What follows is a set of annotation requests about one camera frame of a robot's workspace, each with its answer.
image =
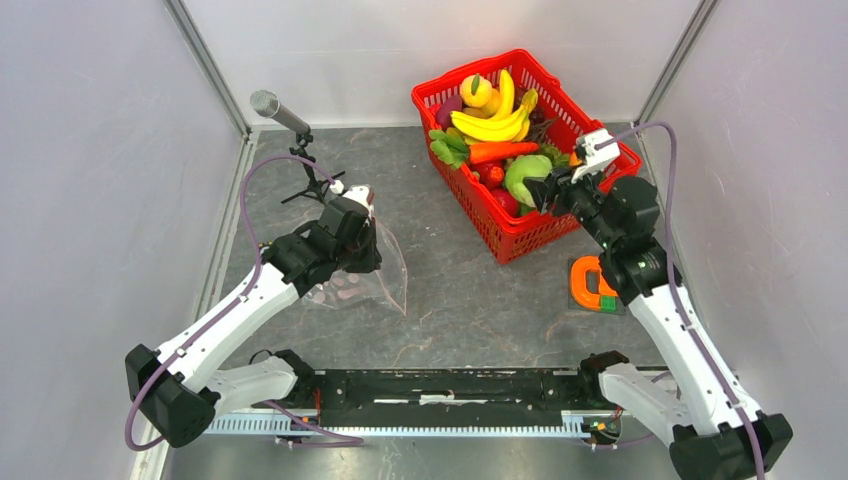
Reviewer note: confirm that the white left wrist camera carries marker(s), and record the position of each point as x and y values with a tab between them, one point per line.
362	194

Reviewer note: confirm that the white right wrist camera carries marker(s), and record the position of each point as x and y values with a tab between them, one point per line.
592	153

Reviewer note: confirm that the red pepper toy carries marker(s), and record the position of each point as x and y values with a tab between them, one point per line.
491	175

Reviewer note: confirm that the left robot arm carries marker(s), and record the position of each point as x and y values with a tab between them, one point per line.
181	388

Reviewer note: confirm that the red plastic basket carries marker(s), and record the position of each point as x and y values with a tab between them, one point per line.
507	237

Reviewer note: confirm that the black microphone tripod stand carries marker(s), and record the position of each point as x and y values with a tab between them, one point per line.
315	189

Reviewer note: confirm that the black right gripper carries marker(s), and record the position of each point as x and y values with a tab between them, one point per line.
544	191

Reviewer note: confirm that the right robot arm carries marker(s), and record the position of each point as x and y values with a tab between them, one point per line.
714	429

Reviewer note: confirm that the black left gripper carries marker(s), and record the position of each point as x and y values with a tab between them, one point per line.
373	259

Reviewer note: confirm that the purple sweet potato toy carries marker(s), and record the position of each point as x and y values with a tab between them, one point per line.
443	113

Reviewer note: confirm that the clear pink zip top bag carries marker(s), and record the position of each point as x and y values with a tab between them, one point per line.
386	286

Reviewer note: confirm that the grey microphone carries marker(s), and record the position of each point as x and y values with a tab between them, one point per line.
268	105

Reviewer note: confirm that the red tomato toy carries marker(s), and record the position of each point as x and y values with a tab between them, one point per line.
506	201

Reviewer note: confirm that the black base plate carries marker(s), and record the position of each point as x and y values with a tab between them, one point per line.
465	398

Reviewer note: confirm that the orange carrot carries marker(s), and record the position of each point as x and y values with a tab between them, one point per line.
487	152

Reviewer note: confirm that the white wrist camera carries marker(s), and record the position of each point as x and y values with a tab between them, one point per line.
592	153
362	194

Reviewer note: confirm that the yellow banana bunch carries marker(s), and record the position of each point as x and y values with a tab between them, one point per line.
502	119

